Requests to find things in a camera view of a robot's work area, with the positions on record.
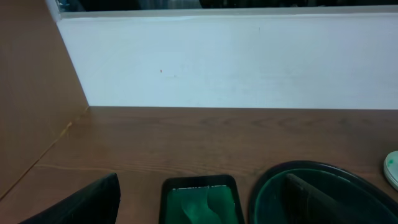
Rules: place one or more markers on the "green rectangular tray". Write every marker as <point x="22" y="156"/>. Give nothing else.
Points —
<point x="223" y="198"/>

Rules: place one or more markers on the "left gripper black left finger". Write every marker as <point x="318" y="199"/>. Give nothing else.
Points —
<point x="95" y="203"/>

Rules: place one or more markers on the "green sponge cloth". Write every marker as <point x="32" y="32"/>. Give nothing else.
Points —
<point x="194" y="203"/>

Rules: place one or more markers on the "round black tray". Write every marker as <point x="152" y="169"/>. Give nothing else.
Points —
<point x="367" y="202"/>

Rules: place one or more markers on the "white plate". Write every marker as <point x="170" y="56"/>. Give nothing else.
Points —
<point x="390" y="168"/>

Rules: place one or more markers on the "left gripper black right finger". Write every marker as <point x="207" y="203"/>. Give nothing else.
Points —
<point x="306" y="204"/>

